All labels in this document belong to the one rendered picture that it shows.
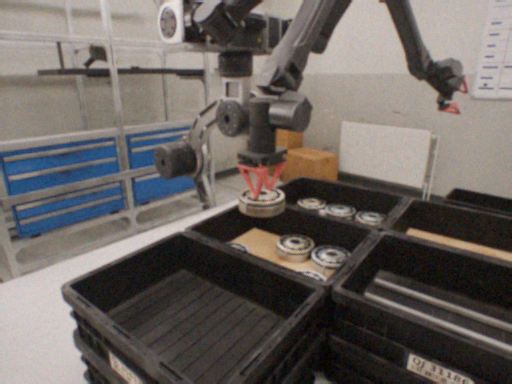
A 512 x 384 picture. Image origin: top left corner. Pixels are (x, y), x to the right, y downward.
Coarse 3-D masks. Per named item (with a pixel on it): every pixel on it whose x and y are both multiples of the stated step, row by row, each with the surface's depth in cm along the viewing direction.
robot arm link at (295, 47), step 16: (304, 0) 70; (320, 0) 67; (304, 16) 68; (320, 16) 68; (288, 32) 69; (304, 32) 66; (288, 48) 65; (304, 48) 67; (288, 64) 65; (304, 64) 68; (288, 80) 66
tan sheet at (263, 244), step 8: (248, 232) 103; (256, 232) 103; (264, 232) 103; (240, 240) 98; (248, 240) 98; (256, 240) 98; (264, 240) 98; (272, 240) 98; (256, 248) 94; (264, 248) 94; (272, 248) 94; (264, 256) 90; (272, 256) 90; (280, 264) 86; (288, 264) 86; (296, 264) 86; (304, 264) 86
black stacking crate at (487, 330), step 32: (384, 256) 82; (416, 256) 77; (448, 256) 73; (352, 288) 67; (384, 288) 76; (416, 288) 76; (448, 288) 75; (480, 288) 70; (352, 320) 60; (448, 320) 66; (384, 352) 58; (416, 352) 53; (448, 352) 51
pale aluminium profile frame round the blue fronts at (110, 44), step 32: (64, 0) 248; (160, 0) 299; (0, 32) 175; (32, 192) 203; (64, 192) 217; (128, 192) 253; (192, 192) 299; (0, 224) 196; (96, 224) 240; (128, 224) 263; (64, 256) 228
